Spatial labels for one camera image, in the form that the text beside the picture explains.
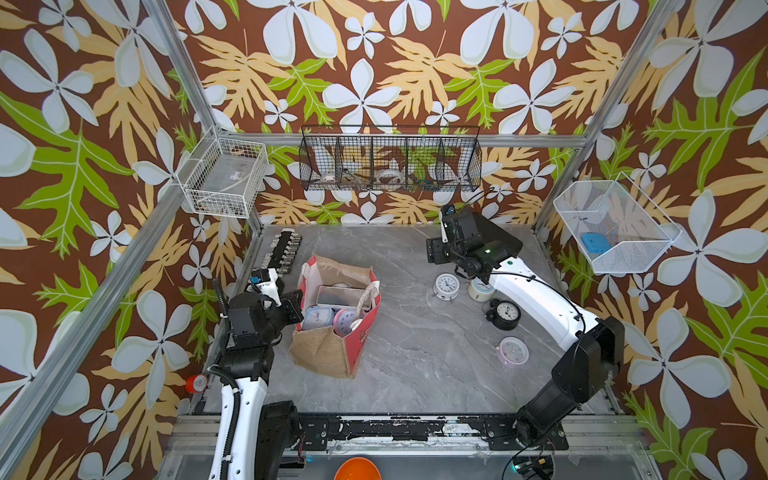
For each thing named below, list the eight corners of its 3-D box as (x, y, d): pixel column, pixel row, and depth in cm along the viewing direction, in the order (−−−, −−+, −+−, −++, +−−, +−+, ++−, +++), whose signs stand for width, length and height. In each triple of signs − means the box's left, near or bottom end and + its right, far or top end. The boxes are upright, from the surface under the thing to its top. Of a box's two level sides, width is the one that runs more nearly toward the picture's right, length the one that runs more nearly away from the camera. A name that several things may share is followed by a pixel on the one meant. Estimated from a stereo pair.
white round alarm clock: (434, 300, 100) (436, 294, 97) (432, 280, 106) (433, 273, 103) (458, 300, 100) (461, 294, 97) (455, 280, 106) (457, 273, 103)
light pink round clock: (500, 367, 87) (503, 364, 84) (493, 340, 92) (496, 336, 90) (529, 367, 87) (533, 364, 85) (521, 340, 92) (524, 336, 90)
